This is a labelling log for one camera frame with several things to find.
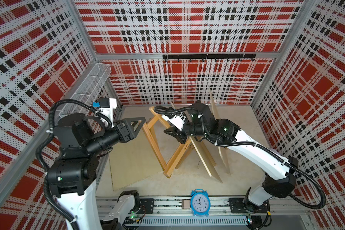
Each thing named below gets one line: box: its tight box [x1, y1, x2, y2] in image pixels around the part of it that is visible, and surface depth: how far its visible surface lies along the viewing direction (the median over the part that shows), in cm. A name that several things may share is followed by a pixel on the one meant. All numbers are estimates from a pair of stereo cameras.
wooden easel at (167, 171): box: [141, 105, 193, 179], surface depth 54 cm
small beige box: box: [181, 199, 191, 210], surface depth 75 cm
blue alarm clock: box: [190, 188, 212, 217], surface depth 74 cm
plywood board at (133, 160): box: [108, 121, 165, 192], surface depth 88 cm
